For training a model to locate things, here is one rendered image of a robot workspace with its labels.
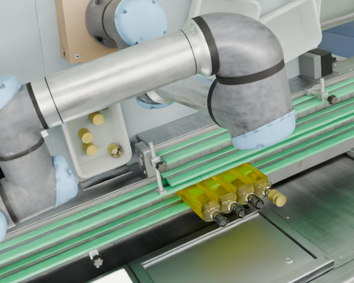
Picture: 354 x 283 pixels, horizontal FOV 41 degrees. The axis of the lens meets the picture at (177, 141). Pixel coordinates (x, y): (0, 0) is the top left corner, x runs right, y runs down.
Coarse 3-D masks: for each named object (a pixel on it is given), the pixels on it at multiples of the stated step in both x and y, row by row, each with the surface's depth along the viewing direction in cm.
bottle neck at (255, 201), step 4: (248, 196) 135; (252, 196) 134; (256, 196) 134; (248, 200) 134; (252, 200) 133; (256, 200) 132; (260, 200) 132; (252, 204) 133; (256, 204) 131; (260, 204) 133; (256, 208) 132; (260, 208) 133
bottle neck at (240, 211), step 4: (232, 204) 133; (236, 204) 132; (232, 208) 132; (236, 208) 131; (240, 208) 130; (236, 212) 130; (240, 212) 132; (244, 212) 131; (240, 216) 131; (244, 216) 131
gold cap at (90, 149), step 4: (84, 144) 143; (88, 144) 141; (92, 144) 141; (84, 148) 142; (88, 148) 140; (92, 148) 141; (96, 148) 141; (88, 152) 141; (92, 152) 141; (96, 152) 142
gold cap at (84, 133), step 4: (84, 128) 142; (80, 132) 140; (84, 132) 139; (88, 132) 139; (80, 136) 140; (84, 136) 138; (88, 136) 139; (92, 136) 139; (84, 140) 139; (88, 140) 139
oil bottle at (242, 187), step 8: (216, 176) 146; (224, 176) 143; (232, 176) 143; (240, 176) 142; (232, 184) 139; (240, 184) 138; (248, 184) 137; (240, 192) 136; (248, 192) 136; (240, 200) 137
